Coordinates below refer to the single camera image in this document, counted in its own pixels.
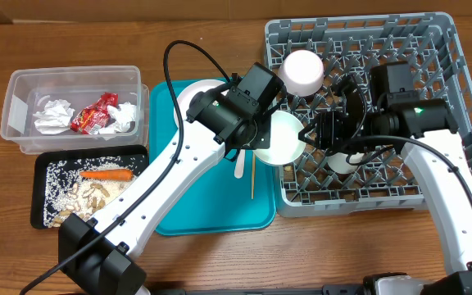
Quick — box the white napkin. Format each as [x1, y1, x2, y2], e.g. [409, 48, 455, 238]
[33, 99, 75, 135]

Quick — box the clear plastic bin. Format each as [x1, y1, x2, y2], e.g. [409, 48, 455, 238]
[0, 66, 149, 154]

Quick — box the small white bowl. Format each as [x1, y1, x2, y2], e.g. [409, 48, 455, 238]
[253, 111, 306, 166]

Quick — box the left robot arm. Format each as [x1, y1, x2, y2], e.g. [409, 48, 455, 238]
[58, 63, 284, 294]

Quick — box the teal serving tray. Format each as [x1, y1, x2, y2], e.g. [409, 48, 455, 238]
[148, 82, 276, 236]

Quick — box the black tray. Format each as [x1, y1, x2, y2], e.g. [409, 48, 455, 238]
[30, 145, 148, 229]

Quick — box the red snack wrapper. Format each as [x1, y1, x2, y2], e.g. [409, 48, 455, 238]
[70, 93, 119, 134]

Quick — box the orange carrot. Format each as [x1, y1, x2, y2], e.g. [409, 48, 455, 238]
[79, 169, 134, 181]

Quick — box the white plastic fork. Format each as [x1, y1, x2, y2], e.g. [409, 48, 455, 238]
[234, 149, 246, 179]

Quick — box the peanut shells and rice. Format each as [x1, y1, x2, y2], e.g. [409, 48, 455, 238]
[40, 154, 148, 228]

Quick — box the white round plate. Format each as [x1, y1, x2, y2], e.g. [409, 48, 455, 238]
[177, 79, 225, 119]

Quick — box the white cup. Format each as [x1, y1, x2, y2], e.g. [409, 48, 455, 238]
[327, 152, 365, 175]

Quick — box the white tissue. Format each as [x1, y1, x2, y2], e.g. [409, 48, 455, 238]
[98, 102, 137, 134]

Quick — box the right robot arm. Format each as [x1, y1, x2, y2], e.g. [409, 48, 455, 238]
[298, 61, 472, 294]

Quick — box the wooden chopstick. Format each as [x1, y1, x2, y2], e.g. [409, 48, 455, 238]
[251, 153, 256, 200]

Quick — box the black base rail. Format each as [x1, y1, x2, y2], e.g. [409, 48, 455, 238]
[145, 272, 438, 295]

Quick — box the pink bowl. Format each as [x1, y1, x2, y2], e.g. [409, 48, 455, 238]
[278, 50, 325, 97]

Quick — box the grey dishwasher rack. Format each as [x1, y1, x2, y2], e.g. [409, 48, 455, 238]
[264, 12, 472, 217]

